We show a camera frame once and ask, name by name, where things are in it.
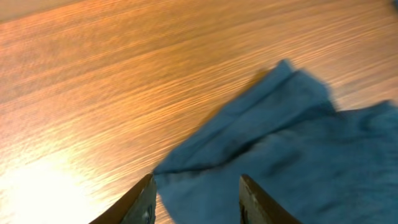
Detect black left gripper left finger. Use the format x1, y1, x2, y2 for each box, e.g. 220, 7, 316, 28
90, 174, 157, 224

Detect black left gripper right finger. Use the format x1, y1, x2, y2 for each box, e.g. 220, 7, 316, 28
239, 174, 301, 224

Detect blue denim shorts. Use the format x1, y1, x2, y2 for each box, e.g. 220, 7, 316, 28
154, 60, 397, 223

